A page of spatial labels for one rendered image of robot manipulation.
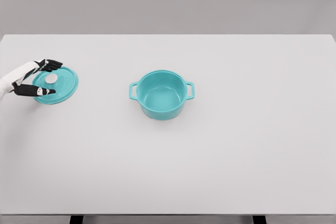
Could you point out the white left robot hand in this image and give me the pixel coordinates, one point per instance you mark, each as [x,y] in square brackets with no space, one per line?
[15,75]

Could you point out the teal pot lid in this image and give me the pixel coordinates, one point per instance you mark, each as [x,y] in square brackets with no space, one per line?
[64,82]

